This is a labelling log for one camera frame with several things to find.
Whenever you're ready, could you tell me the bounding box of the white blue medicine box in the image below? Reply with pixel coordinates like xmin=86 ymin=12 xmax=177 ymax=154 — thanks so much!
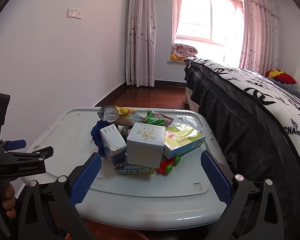
xmin=100 ymin=124 xmax=127 ymax=169

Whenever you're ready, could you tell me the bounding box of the white square gift box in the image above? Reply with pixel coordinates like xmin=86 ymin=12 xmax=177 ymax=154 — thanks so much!
xmin=127 ymin=122 xmax=165 ymax=168

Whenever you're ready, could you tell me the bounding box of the green pink wet wipes bag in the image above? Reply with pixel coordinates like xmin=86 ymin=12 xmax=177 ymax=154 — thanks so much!
xmin=142 ymin=110 xmax=174 ymax=127

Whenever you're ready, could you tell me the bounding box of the orange plastic trash bin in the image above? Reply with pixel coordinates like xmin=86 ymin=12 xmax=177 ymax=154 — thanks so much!
xmin=85 ymin=220 xmax=149 ymax=240

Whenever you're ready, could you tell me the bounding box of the person's left hand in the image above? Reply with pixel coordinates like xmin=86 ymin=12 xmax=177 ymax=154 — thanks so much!
xmin=1 ymin=180 xmax=16 ymax=219

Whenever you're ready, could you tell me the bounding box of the white plastic storage box lid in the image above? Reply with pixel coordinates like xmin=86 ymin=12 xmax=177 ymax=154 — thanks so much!
xmin=23 ymin=107 xmax=226 ymax=230

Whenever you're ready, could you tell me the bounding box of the dark blue cloth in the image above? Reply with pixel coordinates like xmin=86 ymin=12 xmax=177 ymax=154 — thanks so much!
xmin=90 ymin=120 xmax=107 ymax=156

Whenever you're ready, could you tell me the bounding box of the bed with black skirt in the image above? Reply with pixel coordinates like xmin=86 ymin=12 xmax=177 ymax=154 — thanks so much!
xmin=185 ymin=66 xmax=300 ymax=239

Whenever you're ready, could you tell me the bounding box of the blue yellow snack carton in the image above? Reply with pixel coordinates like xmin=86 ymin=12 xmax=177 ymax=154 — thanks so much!
xmin=117 ymin=163 xmax=155 ymax=175

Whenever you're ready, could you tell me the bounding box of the red green toy car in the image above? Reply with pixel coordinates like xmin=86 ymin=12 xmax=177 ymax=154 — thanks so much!
xmin=157 ymin=156 xmax=181 ymax=175

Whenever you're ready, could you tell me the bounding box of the black white printed blanket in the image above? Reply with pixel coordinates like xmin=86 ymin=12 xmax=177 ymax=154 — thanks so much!
xmin=185 ymin=57 xmax=300 ymax=156

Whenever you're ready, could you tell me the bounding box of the green white tissue box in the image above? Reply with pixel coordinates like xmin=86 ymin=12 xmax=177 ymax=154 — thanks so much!
xmin=163 ymin=124 xmax=205 ymax=159

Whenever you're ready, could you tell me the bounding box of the silver yellow snack bag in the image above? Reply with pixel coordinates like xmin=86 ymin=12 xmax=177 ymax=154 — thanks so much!
xmin=97 ymin=105 xmax=144 ymax=126

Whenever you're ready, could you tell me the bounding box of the red yellow pillow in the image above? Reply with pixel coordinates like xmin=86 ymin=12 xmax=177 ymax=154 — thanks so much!
xmin=265 ymin=69 xmax=297 ymax=85

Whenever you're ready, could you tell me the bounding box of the right pink curtain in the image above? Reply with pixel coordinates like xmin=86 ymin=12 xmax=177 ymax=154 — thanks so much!
xmin=239 ymin=0 xmax=280 ymax=76

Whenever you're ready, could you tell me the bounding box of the pink curtain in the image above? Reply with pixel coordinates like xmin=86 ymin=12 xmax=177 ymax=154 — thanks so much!
xmin=239 ymin=0 xmax=280 ymax=76
xmin=125 ymin=0 xmax=157 ymax=87

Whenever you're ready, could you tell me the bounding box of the left pink curtain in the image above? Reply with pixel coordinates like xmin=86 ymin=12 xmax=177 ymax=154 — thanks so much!
xmin=125 ymin=0 xmax=157 ymax=87

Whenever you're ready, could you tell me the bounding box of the folded pink quilt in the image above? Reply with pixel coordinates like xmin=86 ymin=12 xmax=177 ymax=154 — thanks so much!
xmin=170 ymin=43 xmax=198 ymax=61

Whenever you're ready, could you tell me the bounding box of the window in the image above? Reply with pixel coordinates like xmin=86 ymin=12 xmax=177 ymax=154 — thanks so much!
xmin=172 ymin=0 xmax=244 ymax=46

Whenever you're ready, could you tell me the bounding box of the white wall socket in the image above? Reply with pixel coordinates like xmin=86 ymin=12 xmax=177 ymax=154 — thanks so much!
xmin=67 ymin=8 xmax=83 ymax=19

